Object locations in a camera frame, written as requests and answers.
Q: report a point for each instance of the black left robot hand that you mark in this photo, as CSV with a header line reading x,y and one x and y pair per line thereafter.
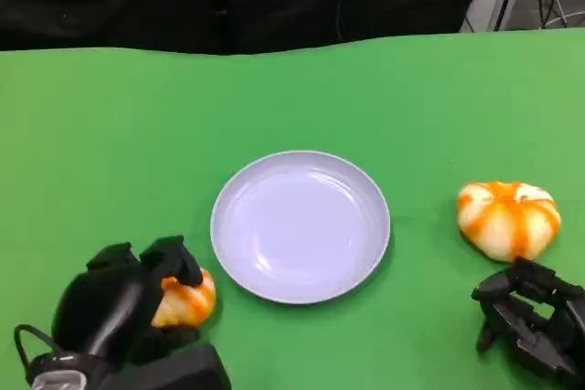
x,y
105,308

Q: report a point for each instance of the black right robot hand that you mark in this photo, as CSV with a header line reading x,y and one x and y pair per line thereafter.
x,y
548,326

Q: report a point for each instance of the orange and white bread roll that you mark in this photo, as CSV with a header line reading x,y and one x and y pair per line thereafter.
x,y
192,303
507,221

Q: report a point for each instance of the lilac plate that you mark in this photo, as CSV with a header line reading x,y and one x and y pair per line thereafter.
x,y
297,230

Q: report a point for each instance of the green table cloth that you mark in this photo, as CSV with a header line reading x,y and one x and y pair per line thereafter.
x,y
292,102

